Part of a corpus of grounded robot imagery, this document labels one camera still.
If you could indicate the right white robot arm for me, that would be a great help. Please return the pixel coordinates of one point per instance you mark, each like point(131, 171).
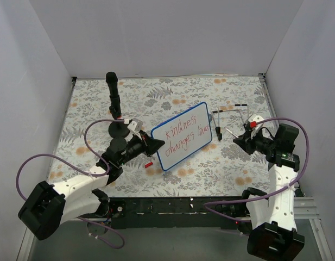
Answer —
point(274, 233)

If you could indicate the black microphone on stand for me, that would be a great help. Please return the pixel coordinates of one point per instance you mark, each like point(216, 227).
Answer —
point(115, 129)

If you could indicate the red whiteboard marker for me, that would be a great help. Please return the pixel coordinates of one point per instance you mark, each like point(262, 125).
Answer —
point(231, 132)

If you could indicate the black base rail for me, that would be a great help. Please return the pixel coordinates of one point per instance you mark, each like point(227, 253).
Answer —
point(167, 212)

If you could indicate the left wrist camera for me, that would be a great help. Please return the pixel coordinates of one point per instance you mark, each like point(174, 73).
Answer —
point(133, 125)

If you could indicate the blue framed whiteboard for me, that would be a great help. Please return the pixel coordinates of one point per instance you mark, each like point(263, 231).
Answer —
point(184, 135)

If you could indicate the red marker cap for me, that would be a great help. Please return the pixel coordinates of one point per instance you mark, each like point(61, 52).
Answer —
point(148, 164)

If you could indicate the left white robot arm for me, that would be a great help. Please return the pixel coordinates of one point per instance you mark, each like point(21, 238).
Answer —
point(50, 205)

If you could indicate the floral table mat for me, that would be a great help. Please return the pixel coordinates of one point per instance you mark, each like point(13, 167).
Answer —
point(220, 168)

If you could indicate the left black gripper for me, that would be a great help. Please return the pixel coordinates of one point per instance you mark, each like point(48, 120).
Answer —
point(145, 143)

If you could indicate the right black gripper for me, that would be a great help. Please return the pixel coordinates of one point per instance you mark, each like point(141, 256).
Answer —
point(250, 142)

